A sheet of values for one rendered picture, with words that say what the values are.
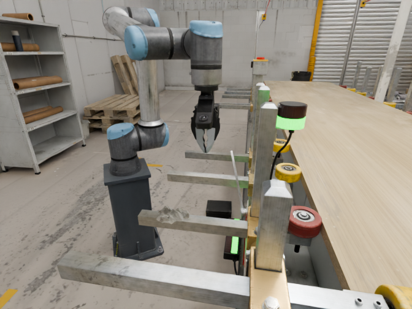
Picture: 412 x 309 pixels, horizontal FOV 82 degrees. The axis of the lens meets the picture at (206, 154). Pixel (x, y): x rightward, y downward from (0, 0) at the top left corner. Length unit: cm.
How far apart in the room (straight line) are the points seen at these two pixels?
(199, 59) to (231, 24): 780
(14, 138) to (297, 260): 292
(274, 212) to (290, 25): 835
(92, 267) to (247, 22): 829
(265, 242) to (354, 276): 22
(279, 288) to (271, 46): 827
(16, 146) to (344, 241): 309
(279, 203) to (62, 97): 364
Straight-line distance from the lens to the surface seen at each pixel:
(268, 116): 53
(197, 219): 64
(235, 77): 848
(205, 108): 68
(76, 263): 45
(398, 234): 67
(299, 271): 89
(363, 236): 62
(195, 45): 70
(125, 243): 169
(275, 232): 34
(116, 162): 145
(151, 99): 137
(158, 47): 76
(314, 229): 60
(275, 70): 854
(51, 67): 382
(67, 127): 393
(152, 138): 142
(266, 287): 37
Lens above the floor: 126
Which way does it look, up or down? 23 degrees down
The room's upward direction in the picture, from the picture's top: straight up
